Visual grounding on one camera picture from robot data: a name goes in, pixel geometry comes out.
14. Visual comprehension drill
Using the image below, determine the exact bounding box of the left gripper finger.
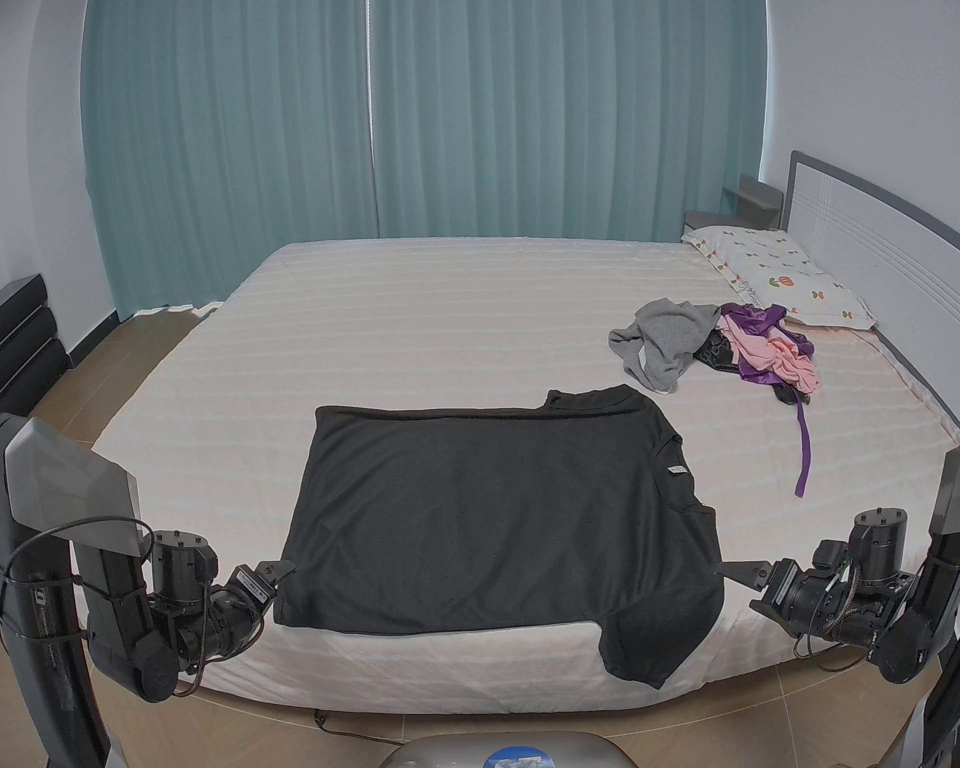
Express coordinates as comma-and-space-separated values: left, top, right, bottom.
257, 558, 299, 595

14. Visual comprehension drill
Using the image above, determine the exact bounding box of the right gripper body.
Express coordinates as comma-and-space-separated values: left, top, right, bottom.
750, 561, 835, 640

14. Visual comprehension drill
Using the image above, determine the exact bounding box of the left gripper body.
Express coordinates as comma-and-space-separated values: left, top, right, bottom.
204, 562, 277, 661

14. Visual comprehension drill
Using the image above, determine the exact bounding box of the black T-shirt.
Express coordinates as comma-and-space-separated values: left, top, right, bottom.
273, 384, 726, 690

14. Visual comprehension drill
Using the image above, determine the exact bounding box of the pile of clothes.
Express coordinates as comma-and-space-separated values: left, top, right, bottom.
693, 302, 823, 498

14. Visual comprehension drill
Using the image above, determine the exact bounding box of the bed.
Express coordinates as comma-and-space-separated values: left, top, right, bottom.
93, 150, 960, 715

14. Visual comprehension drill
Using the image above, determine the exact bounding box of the grey garment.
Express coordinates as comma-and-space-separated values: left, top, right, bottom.
607, 297, 723, 396

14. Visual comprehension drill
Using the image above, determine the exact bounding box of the white printed pillow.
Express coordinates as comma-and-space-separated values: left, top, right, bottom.
681, 225, 879, 332

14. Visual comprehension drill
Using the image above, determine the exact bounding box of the black chest of drawers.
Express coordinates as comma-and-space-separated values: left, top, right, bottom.
0, 273, 74, 410

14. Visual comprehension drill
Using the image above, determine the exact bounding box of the grey bedside table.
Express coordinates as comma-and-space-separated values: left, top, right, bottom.
684, 174, 786, 232

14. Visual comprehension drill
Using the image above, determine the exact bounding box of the blue-green curtain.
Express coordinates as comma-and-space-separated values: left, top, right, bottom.
367, 0, 771, 243
81, 0, 376, 321

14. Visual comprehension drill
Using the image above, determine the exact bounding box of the black cable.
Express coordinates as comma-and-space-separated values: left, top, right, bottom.
0, 516, 151, 646
793, 633, 888, 674
313, 708, 403, 748

